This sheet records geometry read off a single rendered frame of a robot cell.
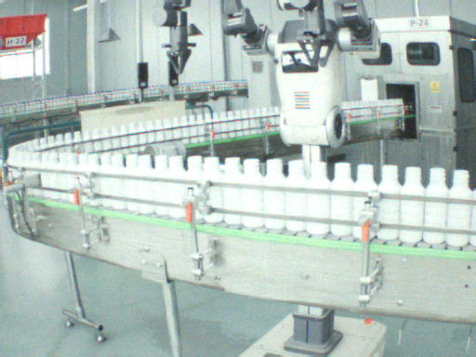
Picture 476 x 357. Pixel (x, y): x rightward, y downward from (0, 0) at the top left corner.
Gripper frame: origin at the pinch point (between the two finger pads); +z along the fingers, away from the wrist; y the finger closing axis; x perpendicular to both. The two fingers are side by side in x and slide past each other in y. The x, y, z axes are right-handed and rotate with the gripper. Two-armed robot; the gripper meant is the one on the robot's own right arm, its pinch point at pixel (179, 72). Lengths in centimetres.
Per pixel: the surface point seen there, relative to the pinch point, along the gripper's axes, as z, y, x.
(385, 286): 50, 19, 70
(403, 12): -202, -1183, -180
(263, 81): 0, -518, -257
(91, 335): 140, -39, -111
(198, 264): 50, 24, 22
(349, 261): 45, 19, 60
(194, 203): 33.2, 25.1, 22.7
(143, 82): -10, -431, -409
